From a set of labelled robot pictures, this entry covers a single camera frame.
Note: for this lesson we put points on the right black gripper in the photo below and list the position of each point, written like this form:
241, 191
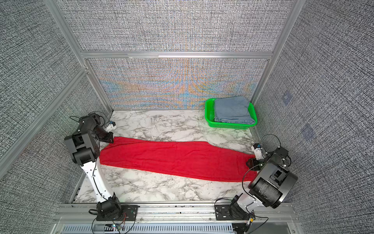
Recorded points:
253, 165

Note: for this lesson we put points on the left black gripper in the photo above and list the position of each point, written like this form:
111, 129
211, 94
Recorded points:
110, 134

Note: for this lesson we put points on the red long pants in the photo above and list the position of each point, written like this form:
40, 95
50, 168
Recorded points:
192, 159

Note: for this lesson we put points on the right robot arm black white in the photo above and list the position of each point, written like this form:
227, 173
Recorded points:
269, 188

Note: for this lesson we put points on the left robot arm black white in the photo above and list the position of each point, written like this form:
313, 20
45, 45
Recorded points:
84, 149

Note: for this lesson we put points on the folded grey-blue cloth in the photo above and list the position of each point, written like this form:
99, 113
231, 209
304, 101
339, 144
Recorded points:
233, 110

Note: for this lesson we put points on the green plastic basket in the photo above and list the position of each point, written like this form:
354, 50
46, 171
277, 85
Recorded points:
210, 117

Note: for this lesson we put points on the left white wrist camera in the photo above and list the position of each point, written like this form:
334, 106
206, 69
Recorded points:
111, 126

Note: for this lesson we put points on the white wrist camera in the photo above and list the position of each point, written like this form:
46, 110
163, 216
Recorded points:
111, 126
258, 151

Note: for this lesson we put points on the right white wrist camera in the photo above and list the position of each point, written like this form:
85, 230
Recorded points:
258, 151

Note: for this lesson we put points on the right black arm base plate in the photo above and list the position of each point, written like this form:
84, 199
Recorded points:
223, 212

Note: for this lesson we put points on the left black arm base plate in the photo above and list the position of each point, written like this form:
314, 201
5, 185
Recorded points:
125, 212

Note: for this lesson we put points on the white slotted cable duct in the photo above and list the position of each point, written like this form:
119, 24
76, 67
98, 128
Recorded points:
153, 228

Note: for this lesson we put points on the aluminium front rail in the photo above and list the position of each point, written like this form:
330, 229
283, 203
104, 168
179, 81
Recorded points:
176, 212

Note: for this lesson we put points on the aluminium cage frame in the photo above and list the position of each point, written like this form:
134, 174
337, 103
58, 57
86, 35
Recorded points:
63, 59

